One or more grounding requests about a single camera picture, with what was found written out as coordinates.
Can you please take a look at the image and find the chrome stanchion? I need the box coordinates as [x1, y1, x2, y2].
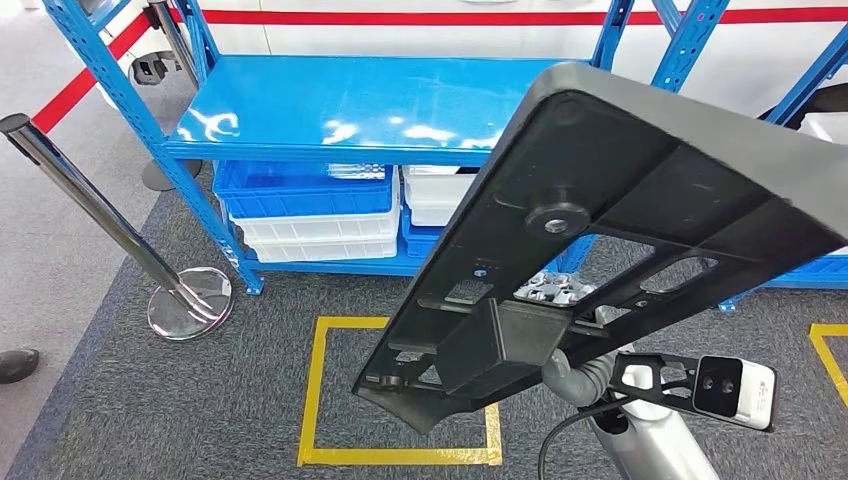
[0, 112, 234, 343]
[146, 0, 202, 91]

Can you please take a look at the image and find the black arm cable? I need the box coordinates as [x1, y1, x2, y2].
[536, 394, 641, 480]

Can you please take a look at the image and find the yellow floor tape square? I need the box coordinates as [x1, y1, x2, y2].
[296, 315, 504, 468]

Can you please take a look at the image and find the person's foot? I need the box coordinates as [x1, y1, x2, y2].
[0, 348, 41, 386]

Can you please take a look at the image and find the blue metal shelf rack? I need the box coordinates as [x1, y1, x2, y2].
[39, 0, 730, 297]
[717, 25, 848, 314]

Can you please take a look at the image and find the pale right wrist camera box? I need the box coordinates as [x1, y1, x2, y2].
[690, 354, 778, 435]

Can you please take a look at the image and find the white car with red stripe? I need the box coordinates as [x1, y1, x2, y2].
[92, 0, 848, 121]

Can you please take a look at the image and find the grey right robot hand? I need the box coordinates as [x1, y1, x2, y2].
[513, 270, 632, 327]

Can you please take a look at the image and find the thin black stanchion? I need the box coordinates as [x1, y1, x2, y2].
[140, 158, 204, 194]

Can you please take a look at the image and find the red barrier belt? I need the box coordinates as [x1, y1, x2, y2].
[31, 11, 155, 134]

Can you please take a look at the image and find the black plastic frame part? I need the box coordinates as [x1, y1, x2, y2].
[351, 61, 848, 437]

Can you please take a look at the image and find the black camera bracket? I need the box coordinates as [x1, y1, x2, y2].
[608, 352, 698, 407]

